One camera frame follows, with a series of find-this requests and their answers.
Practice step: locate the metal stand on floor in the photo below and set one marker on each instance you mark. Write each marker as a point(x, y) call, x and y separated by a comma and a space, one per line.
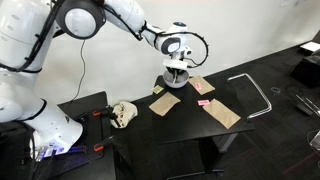
point(308, 103)

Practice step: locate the grey table leg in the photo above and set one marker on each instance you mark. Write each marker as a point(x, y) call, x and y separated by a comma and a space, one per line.
point(227, 141)

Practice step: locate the yellow-green printed packet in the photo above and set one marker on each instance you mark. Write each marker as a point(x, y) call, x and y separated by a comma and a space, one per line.
point(157, 89)

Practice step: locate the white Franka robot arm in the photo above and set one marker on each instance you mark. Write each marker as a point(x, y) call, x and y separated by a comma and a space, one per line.
point(30, 66)

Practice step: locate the white sheet on box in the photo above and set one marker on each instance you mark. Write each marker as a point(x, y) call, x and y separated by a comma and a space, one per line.
point(311, 46)

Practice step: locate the loose pink sticky label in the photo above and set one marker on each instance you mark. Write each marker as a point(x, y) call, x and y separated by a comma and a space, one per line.
point(203, 102)

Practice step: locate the bent metal rod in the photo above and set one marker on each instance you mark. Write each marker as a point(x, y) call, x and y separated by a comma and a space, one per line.
point(256, 96)

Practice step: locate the plain brown paper bag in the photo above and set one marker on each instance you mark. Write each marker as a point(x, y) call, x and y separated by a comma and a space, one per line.
point(164, 104)

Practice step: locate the orange black bar clamp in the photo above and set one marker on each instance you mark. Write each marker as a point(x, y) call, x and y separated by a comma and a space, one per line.
point(106, 113)
point(104, 144)

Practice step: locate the brown paper bag with pink label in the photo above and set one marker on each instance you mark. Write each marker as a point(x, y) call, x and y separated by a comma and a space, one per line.
point(205, 87)

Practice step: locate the large brown paper bag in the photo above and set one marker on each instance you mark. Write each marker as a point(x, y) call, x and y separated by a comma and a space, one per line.
point(221, 113)

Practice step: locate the black box on floor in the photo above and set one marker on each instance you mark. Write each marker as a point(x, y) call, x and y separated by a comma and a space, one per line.
point(305, 71)

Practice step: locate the white round bowl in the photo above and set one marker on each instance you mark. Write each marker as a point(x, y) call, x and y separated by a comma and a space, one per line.
point(176, 84)

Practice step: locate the pink sticky label on bag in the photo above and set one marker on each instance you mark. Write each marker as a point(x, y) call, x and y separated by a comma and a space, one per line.
point(198, 86)

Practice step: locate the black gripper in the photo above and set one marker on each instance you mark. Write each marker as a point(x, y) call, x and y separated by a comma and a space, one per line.
point(175, 72)

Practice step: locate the black side table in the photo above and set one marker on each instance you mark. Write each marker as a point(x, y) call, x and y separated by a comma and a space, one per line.
point(90, 103)

